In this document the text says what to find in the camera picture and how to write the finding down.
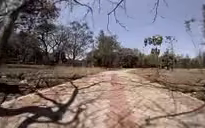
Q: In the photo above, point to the dry grass with fallen leaves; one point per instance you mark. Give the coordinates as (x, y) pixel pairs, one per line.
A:
(40, 71)

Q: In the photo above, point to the dry grass field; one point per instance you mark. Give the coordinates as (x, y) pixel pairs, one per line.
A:
(183, 76)

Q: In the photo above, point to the bare leaning tree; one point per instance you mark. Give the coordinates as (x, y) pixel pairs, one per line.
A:
(0, 40)

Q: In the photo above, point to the thin young tree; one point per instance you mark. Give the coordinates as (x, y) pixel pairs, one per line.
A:
(153, 41)

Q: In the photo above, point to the red brick path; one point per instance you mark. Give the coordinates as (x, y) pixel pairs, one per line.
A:
(120, 100)

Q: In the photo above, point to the wood of trees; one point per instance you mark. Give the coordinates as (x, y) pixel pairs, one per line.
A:
(105, 51)

